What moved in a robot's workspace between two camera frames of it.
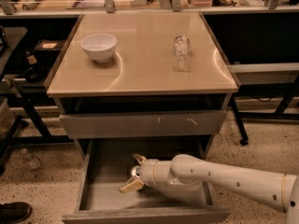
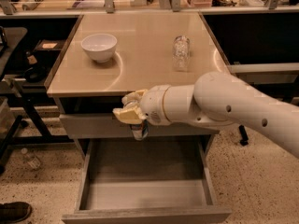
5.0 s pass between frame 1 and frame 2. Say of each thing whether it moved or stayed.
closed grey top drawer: stayed
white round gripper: moved
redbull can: moved
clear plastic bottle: stayed
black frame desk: stayed
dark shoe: stayed
